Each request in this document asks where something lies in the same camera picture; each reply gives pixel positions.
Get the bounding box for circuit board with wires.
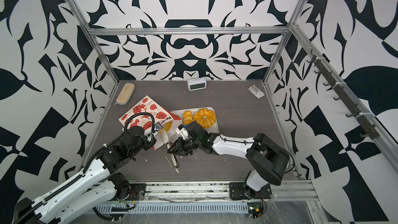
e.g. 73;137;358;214
248;201;267;219

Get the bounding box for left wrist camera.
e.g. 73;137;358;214
154;122;163;133

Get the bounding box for fake ring bread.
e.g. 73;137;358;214
193;108;217;128

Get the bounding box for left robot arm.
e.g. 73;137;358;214
13;113;162;224

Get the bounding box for small white device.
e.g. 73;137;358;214
248;85;265;99

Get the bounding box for wall hook rack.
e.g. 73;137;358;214
308;50;380;140

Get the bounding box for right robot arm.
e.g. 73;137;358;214
167;121;291;201

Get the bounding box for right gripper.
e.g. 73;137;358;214
167;137;204;157

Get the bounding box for red white paper bag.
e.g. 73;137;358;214
118;95;182;150

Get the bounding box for steel tongs white tips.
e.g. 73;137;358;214
160;129;180;174

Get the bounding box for fake twisted bread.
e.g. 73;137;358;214
183;111;193;125

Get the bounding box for white plastic tray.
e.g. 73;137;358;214
171;107;219;133

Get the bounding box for beige glasses case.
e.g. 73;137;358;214
116;83;135;105

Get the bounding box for white digital clock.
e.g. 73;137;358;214
187;78;207;91

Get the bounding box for fake plain donut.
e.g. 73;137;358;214
162;121;172;132

